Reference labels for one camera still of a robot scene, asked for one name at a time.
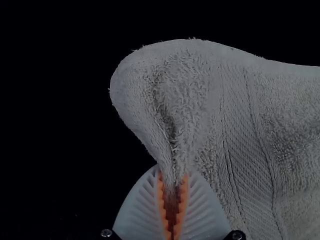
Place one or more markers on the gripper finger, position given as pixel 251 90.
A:
pixel 140 215
pixel 202 217

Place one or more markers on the pale towel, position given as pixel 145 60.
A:
pixel 225 112

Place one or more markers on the black mat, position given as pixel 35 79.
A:
pixel 50 100

